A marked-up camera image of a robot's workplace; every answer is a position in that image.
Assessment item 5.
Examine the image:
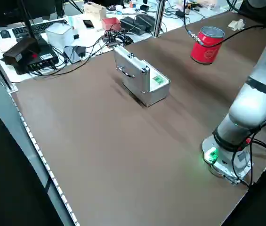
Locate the dark brown box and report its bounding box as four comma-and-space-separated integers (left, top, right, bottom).
2, 37, 40, 66

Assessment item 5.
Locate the red push-button trash can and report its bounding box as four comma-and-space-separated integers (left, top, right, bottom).
191, 25, 225, 64

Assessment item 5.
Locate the black network switch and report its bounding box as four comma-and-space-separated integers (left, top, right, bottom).
14, 44, 59, 75

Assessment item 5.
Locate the silver aluminium case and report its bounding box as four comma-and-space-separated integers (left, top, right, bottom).
113, 46, 171, 108

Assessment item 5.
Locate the black plug adapter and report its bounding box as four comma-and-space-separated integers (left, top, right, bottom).
73, 46, 86, 58

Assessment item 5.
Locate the aluminium frame post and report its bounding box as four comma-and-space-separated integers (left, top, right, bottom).
153, 0, 166, 37

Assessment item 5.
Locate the red plastic box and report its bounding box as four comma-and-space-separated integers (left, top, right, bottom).
101, 17, 121, 31

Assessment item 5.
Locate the black keyboard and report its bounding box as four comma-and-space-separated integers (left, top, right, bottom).
12, 19, 68, 39

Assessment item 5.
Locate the black monitor stand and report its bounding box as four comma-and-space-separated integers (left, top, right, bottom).
19, 0, 48, 49

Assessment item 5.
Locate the black monitor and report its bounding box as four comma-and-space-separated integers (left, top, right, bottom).
0, 0, 56, 28

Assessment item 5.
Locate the black arm base cable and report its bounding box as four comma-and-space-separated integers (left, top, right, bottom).
231, 103, 266, 188

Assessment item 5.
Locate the white cube box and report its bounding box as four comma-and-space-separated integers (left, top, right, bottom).
45, 22, 74, 49

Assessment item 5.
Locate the grey power adapter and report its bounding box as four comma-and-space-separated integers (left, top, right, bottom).
63, 46, 81, 64

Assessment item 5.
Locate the black usb hub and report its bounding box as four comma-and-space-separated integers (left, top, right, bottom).
102, 32, 124, 48

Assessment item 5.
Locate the light cardboard box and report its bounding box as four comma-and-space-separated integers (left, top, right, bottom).
83, 2, 107, 21

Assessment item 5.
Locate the black power brick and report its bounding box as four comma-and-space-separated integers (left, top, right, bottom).
135, 14, 157, 32
120, 16, 145, 35

